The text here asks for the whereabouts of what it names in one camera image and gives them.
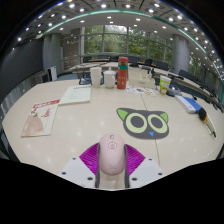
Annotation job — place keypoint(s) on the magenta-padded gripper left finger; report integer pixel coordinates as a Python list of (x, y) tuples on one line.
[(78, 171)]

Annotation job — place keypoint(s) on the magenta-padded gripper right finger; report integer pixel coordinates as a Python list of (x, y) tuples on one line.
[(146, 171)]

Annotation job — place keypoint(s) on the pink computer mouse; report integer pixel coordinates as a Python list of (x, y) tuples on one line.
[(112, 156)]

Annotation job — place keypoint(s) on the cat face mouse pad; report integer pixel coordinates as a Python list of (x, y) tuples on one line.
[(143, 124)]

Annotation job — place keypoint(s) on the red and white brochure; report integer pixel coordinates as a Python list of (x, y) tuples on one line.
[(40, 118)]

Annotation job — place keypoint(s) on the white paper booklet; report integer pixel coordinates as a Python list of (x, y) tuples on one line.
[(75, 94)]

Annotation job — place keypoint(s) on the black microphone with yellow band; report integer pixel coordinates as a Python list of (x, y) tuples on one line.
[(203, 114)]

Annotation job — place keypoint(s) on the colourful sticker sheet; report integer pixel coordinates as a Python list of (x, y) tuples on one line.
[(140, 90)]

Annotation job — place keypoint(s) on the black conference phone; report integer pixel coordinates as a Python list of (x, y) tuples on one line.
[(173, 92)]

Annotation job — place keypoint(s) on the green and white paper cup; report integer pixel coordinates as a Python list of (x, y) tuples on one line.
[(164, 85)]

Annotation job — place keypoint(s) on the beige cardboard box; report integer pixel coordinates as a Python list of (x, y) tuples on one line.
[(140, 78)]

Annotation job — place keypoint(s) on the white paper cup stack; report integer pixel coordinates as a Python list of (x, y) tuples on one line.
[(95, 78)]

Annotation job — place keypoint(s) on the white lidded mug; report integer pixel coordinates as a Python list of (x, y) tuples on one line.
[(109, 80)]

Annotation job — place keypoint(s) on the red bottle with green band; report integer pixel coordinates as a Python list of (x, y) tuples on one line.
[(122, 76)]

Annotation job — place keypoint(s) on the dark office chairs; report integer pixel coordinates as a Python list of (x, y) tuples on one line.
[(183, 74)]

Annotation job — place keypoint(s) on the ceiling lights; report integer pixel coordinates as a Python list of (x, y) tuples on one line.
[(103, 5)]

